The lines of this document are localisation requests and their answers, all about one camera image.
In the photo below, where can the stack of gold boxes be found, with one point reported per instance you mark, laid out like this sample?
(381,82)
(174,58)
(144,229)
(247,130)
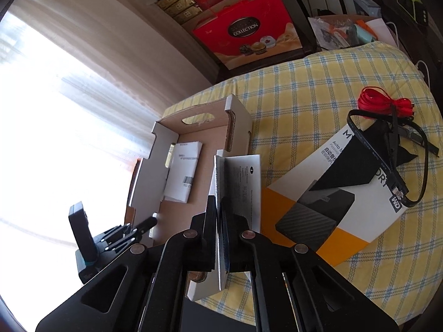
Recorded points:
(176,3)

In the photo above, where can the orange white hard drive box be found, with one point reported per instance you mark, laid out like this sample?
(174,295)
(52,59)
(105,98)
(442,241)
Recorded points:
(363,221)

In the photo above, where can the white printed booklet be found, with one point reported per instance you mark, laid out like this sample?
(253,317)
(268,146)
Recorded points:
(242,186)

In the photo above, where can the grey blue box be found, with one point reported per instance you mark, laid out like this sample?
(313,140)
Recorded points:
(365,3)

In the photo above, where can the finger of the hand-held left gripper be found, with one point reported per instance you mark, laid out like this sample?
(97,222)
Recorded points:
(116,237)
(145,226)

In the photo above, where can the white brown cardboard box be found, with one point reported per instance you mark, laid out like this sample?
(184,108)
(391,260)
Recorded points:
(207,138)

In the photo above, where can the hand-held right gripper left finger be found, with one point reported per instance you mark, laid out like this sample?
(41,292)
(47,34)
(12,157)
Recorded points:
(207,223)

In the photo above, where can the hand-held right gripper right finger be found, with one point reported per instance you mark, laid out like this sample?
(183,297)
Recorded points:
(233,230)

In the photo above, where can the clear bag with items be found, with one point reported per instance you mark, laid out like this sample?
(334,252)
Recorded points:
(342,31)

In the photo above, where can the red pastry gift box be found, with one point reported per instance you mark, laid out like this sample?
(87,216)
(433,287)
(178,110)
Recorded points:
(263,10)

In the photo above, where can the white curtain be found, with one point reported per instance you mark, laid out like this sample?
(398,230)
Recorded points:
(103,41)

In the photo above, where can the yellow checked tablecloth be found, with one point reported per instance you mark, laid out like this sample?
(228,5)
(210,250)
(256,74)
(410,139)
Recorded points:
(294,93)

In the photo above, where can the green black radio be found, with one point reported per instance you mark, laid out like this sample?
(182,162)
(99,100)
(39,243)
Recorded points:
(412,1)

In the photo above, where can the white barcode paper slip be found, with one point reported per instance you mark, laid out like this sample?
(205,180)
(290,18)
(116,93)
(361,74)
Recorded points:
(183,166)

